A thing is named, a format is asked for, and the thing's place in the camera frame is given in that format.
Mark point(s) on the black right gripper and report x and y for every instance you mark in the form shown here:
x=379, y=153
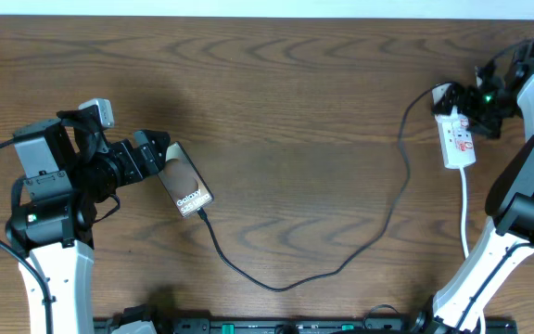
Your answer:
x=468, y=96

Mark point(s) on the white power strip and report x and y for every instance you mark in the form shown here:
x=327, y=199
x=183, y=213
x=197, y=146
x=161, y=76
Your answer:
x=456, y=141

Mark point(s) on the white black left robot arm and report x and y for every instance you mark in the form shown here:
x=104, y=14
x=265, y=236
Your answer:
x=69, y=167

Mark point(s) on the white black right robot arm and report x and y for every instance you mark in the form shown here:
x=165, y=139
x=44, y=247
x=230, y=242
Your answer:
x=507, y=238

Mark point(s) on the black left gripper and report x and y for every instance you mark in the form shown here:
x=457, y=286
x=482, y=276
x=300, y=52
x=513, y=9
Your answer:
x=151, y=160

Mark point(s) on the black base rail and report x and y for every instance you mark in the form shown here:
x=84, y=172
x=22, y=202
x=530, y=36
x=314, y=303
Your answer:
x=151, y=319

